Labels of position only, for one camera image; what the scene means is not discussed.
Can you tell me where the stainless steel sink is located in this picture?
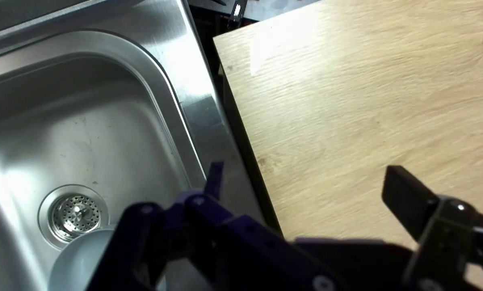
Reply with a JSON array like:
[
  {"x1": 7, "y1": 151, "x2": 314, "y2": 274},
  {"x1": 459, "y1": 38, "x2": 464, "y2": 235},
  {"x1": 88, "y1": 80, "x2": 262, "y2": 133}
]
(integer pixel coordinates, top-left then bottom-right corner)
[{"x1": 0, "y1": 0, "x2": 262, "y2": 291}]

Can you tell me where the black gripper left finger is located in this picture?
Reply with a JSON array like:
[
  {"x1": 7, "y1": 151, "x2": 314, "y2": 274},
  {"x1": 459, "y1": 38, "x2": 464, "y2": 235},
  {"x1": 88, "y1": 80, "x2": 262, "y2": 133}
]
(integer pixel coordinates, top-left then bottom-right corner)
[{"x1": 88, "y1": 162, "x2": 283, "y2": 291}]

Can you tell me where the white bowl in sink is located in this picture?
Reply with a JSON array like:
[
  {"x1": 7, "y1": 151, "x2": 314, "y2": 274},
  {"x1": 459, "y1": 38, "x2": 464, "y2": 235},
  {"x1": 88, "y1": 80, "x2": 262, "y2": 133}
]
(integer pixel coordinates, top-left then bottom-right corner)
[{"x1": 47, "y1": 229, "x2": 170, "y2": 291}]

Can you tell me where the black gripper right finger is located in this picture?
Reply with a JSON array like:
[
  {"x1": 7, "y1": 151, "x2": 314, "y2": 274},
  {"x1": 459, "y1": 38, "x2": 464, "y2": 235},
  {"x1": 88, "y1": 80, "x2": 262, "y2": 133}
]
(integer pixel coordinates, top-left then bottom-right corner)
[{"x1": 382, "y1": 166, "x2": 483, "y2": 291}]

